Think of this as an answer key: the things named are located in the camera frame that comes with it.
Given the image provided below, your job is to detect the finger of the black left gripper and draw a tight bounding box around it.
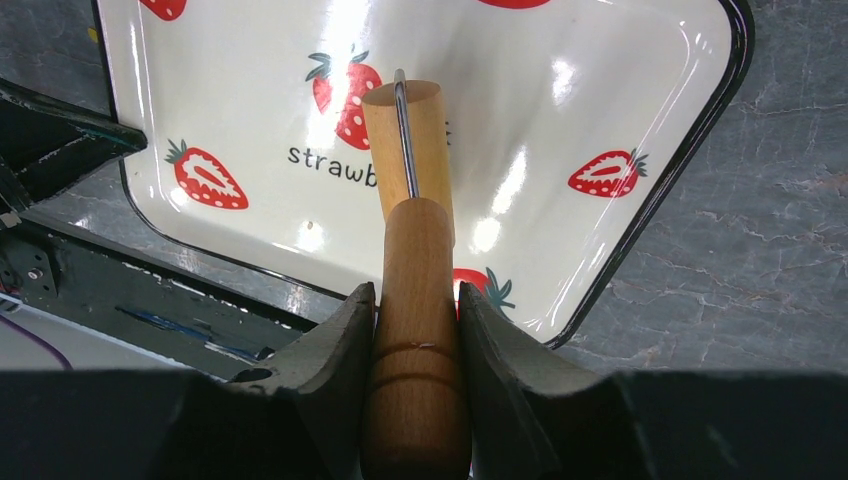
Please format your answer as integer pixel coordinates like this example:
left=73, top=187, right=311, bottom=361
left=1, top=79, right=147, bottom=212

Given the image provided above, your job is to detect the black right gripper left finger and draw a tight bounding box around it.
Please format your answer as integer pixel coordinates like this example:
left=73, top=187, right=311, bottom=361
left=1, top=282, right=375, bottom=479

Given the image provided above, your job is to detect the wooden dough roller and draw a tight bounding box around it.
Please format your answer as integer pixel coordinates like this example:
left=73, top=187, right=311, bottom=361
left=360, top=70, right=471, bottom=479

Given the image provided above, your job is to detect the white strawberry enamel tray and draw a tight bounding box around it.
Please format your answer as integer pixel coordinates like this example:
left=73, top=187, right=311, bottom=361
left=96, top=1, right=754, bottom=347

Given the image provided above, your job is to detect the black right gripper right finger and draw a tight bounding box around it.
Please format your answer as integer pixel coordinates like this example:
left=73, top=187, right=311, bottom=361
left=458, top=283, right=847, bottom=479

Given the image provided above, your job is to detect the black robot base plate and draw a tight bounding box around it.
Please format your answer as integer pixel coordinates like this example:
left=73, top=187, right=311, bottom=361
left=1, top=220, right=316, bottom=378

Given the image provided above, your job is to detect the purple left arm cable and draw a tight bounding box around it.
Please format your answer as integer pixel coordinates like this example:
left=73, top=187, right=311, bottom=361
left=0, top=314, right=74, bottom=372

